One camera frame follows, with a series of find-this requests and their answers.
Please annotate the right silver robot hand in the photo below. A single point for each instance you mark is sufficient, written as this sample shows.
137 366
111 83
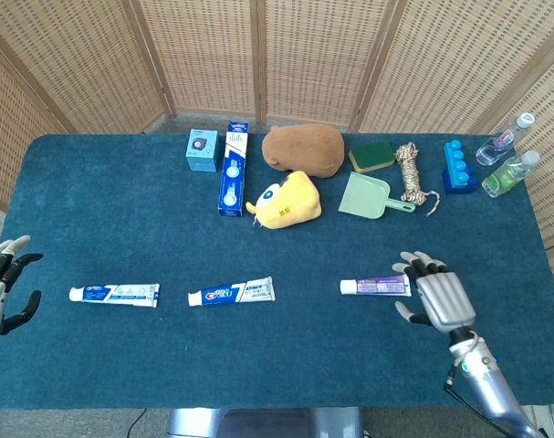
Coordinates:
443 301

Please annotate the purple toothpaste tube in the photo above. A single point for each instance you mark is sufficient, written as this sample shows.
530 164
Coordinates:
377 286

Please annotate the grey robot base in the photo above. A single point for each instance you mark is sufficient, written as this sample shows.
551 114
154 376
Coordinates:
263 422

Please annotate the white light-blue toothpaste tube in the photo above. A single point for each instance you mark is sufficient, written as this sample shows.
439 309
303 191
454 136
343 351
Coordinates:
117 294

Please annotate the green plastic dustpan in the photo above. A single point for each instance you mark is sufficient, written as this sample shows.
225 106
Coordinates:
365 198

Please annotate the blue Crest toothpaste tube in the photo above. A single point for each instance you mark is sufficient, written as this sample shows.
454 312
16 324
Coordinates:
233 292

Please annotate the tall blue toothbrush box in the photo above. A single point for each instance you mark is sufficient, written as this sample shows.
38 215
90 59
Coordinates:
233 173

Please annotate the blue toy building block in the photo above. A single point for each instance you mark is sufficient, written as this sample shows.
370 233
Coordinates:
459 169

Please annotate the green liquid bottle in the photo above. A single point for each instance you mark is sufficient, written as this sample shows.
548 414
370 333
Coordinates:
509 175

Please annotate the green yellow sponge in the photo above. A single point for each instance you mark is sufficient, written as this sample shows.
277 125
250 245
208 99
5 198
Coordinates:
372 155

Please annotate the clear water bottle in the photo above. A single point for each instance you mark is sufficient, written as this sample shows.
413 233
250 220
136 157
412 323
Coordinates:
500 141

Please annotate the yellow plush toy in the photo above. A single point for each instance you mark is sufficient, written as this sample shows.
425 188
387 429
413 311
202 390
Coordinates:
288 201

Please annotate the brown plush toy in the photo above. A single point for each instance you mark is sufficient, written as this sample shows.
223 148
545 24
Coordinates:
304 148

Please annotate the small light-blue carton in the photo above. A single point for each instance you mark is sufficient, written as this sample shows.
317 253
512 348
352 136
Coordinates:
202 149

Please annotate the woven bamboo folding screen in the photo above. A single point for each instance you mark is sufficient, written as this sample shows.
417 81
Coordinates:
203 55

